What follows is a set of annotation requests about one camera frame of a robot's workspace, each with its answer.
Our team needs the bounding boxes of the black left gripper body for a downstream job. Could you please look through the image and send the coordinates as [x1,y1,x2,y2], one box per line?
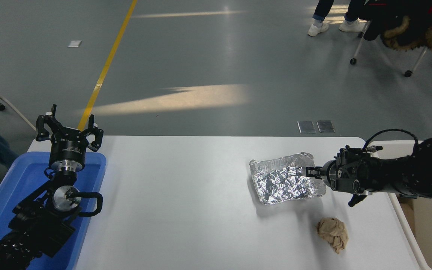
[48,127,89,163]

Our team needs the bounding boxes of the blue plastic tray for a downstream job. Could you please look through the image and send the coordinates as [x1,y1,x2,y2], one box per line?
[0,151,107,270]

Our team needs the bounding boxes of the white-legged wheeled chair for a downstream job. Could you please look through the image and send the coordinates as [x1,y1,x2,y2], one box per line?
[350,21,429,78]

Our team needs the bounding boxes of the crumpled tan paper ball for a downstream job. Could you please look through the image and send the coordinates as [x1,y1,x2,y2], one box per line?
[316,217,349,254]

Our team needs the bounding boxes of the black fur-trimmed jacket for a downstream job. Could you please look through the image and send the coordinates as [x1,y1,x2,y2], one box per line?
[358,0,432,52]

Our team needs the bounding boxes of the standing person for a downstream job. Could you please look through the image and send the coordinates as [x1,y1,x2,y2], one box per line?
[307,0,366,37]

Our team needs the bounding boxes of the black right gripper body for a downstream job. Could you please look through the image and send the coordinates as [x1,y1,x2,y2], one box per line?
[368,157,396,194]

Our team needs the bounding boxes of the silver foil tray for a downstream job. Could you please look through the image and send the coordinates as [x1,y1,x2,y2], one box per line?
[249,152,327,205]

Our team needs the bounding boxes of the large pale bin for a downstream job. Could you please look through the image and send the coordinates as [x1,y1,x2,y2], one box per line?
[369,141,432,270]

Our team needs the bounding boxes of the silver floor plate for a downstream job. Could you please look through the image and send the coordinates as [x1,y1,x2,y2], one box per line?
[316,120,336,134]
[298,121,317,134]

